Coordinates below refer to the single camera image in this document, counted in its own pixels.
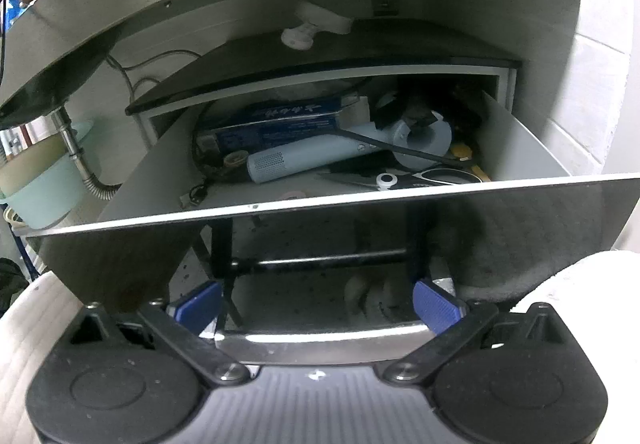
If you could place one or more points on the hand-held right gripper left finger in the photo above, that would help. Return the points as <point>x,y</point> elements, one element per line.
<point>199,308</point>

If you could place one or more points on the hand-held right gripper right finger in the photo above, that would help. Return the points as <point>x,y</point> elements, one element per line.
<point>436,308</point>

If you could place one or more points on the white drawer with dark front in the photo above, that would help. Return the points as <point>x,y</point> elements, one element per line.
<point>540,158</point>

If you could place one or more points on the small black clip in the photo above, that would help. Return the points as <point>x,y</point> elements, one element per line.
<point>196,194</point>

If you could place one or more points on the white fluffy cloth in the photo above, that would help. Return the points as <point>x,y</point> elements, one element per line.
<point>585,284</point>

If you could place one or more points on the small yellow item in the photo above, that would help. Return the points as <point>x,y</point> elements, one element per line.
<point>463,152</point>

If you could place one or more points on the thin black rod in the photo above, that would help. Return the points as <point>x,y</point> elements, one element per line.
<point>400,149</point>

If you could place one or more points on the white quilted cloth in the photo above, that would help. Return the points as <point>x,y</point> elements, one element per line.
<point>27,354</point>

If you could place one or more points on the light blue hair dryer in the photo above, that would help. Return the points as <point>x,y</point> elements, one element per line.
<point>300,159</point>

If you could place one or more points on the dark bag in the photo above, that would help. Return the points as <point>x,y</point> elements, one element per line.
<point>10,286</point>

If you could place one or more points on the pale green basin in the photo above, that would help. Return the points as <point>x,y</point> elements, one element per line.
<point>42,189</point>

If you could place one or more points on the long blue box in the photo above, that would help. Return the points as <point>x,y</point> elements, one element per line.
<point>285,121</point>

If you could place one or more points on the small beige cardboard box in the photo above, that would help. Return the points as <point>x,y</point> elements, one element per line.
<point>356,112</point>

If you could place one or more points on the white plastic hook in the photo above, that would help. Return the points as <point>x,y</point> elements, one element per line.
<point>305,26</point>

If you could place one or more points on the blue packet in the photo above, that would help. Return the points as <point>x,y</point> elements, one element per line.
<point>14,1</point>

